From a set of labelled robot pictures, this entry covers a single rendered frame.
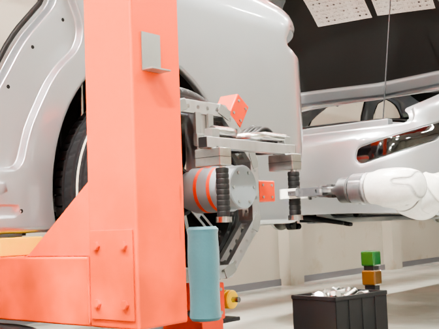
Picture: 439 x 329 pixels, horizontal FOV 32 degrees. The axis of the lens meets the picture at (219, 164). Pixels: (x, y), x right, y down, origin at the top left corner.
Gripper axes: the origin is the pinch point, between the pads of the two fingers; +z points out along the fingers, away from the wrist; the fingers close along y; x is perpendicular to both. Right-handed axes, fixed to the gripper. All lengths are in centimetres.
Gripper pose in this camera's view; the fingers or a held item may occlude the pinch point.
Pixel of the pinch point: (293, 194)
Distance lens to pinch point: 232.9
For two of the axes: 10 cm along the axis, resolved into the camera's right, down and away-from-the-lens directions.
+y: 6.4, 0.4, 7.7
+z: -7.7, 0.8, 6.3
